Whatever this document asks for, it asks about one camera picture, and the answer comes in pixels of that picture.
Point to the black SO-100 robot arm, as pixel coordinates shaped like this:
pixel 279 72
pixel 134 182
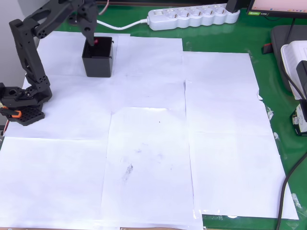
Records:
pixel 26 55

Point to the small red black object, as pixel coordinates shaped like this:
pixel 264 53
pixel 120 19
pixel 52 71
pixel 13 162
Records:
pixel 267 48

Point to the white power strip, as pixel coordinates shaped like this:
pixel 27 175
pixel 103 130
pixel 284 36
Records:
pixel 192 16

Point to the grey pad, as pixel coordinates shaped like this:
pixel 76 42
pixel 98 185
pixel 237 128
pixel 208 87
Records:
pixel 278 36

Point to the white paper sheet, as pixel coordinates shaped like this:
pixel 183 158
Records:
pixel 227 112
pixel 62 55
pixel 148 67
pixel 239 175
pixel 72 107
pixel 148 167
pixel 52 182
pixel 218 67

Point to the black square box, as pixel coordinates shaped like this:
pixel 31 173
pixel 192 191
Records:
pixel 98 64

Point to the white plastic tray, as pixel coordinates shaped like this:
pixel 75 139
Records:
pixel 290 57

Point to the green desk mat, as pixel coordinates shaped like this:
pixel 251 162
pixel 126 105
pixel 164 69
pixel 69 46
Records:
pixel 271 72

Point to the computer monitor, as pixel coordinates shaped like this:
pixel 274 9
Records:
pixel 278 7

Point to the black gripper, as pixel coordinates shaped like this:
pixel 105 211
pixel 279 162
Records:
pixel 87 29

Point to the small red pawn piece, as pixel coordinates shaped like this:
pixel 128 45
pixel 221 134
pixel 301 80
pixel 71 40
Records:
pixel 96 42

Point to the black power plug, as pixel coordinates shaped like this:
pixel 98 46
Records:
pixel 233 5

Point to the orange black table clamp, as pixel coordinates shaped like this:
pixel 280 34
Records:
pixel 10 113

